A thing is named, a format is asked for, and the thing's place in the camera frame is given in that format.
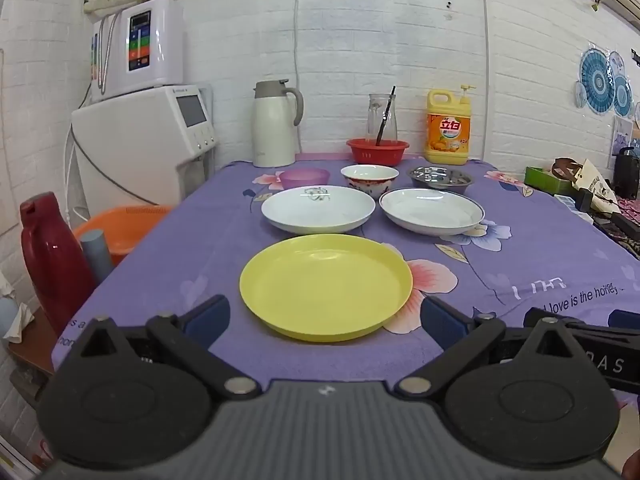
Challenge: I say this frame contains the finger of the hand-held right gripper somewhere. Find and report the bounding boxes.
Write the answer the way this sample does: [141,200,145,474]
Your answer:
[607,309,640,334]
[522,307,640,348]

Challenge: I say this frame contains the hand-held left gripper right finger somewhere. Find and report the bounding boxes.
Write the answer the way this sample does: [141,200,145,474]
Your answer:
[395,296,586,399]

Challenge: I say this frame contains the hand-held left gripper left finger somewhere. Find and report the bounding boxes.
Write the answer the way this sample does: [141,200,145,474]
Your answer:
[75,294,261,402]

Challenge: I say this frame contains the yellow plastic plate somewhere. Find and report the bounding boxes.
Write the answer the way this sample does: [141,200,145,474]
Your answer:
[239,234,414,344]

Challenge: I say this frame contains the stainless steel bowl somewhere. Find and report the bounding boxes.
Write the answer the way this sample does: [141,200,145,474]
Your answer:
[406,166,474,196]

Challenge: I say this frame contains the white plate with floral print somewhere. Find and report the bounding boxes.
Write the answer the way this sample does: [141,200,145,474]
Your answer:
[261,185,376,235]

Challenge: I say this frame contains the red patterned white bowl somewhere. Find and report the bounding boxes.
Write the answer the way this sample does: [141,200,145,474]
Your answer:
[340,164,400,200]

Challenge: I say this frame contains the purple floral tablecloth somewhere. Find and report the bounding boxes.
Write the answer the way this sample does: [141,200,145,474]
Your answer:
[50,157,640,411]

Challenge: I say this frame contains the orange plastic basin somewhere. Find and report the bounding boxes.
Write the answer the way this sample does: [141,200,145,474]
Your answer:
[73,205,173,266]

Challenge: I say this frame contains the grey-blue cylinder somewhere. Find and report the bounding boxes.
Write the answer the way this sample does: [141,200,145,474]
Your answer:
[80,230,114,283]

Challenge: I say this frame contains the translucent plastic tray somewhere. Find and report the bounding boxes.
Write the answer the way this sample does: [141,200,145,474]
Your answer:
[555,194,593,218]

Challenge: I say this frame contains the beige printed paper bag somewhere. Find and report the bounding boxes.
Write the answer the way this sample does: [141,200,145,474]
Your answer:
[552,157,621,213]

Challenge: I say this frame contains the black cylindrical speaker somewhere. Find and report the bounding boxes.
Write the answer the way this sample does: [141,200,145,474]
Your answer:
[614,147,640,201]

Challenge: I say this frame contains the green box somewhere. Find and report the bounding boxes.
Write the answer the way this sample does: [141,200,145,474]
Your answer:
[524,166,571,196]

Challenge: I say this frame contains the red thermos flask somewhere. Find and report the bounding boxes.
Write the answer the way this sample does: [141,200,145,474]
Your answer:
[20,192,96,336]

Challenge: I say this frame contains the purple plastic bowl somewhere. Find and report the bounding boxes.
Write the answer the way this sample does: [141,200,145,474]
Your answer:
[278,168,331,192]

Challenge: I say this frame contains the white water dispenser with screen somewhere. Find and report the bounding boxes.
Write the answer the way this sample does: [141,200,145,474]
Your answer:
[70,85,218,216]

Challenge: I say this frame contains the red plastic basket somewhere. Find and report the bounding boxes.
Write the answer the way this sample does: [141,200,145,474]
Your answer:
[346,138,410,167]

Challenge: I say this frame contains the crumpled white tissue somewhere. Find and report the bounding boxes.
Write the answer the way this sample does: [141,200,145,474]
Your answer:
[0,270,37,345]

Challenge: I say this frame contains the yellow detergent bottle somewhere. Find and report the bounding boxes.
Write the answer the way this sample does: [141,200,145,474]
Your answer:
[424,84,477,166]

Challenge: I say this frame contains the white thermal carafe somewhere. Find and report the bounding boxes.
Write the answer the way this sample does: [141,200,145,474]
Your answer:
[251,79,305,168]

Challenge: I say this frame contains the clear glass jar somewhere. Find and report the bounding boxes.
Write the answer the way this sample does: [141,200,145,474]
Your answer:
[366,93,399,145]

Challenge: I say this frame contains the white water purifier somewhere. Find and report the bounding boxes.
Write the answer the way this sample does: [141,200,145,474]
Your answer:
[91,0,184,103]

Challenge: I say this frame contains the blue round wall decorations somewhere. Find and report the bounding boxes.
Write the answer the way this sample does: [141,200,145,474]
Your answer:
[574,42,636,118]

